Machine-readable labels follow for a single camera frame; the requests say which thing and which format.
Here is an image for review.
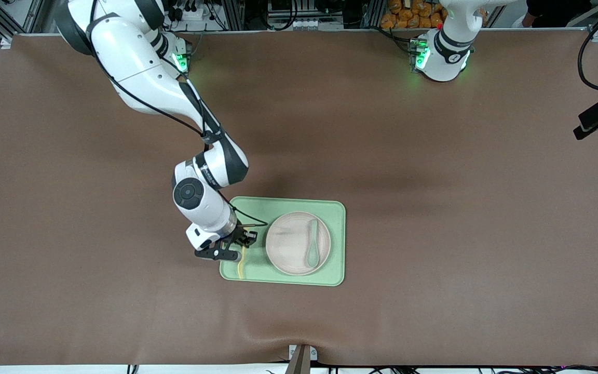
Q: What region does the white power strip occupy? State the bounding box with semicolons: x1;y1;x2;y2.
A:
171;4;212;22

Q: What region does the person in dark clothes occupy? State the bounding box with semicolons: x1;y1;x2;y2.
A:
512;0;598;28

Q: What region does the orange bread rolls pile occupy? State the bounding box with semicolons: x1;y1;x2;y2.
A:
380;0;447;30

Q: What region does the grey metal mount bracket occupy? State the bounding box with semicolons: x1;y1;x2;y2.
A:
288;344;318;374

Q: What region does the green plastic spoon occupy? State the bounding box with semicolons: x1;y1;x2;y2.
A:
305;219;320;268

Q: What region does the white connector strip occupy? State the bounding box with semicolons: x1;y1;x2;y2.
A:
288;19;345;31

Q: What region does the light green rectangular tray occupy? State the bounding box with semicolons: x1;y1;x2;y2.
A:
220;196;347;287

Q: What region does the brown table mat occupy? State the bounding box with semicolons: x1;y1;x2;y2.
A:
0;29;598;367

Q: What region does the beige round plate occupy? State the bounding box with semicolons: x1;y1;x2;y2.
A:
265;211;331;276

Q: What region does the aluminium frame post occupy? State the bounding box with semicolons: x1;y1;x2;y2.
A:
221;0;246;31

